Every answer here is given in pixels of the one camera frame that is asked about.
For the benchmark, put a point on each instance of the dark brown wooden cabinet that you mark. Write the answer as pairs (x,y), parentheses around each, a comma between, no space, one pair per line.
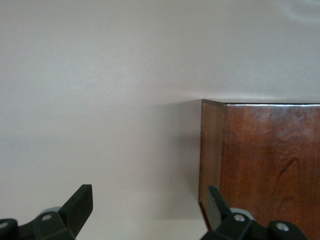
(270,155)

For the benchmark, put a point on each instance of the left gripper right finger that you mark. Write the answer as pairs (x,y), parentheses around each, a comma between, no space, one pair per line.
(217,211)

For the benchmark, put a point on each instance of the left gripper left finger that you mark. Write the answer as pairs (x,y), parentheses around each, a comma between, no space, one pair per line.
(77,210)

